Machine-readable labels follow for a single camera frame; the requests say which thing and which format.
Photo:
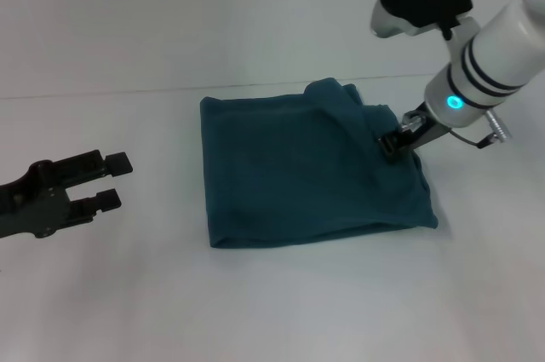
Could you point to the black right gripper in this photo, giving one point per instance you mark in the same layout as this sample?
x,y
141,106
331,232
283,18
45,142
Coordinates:
x,y
419,130

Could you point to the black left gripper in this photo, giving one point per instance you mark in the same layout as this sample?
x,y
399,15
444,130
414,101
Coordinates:
x,y
32,202

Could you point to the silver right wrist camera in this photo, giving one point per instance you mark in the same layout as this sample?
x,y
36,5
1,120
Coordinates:
x,y
419,2

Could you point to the teal blue t-shirt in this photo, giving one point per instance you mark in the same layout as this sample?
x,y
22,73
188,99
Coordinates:
x,y
306,170

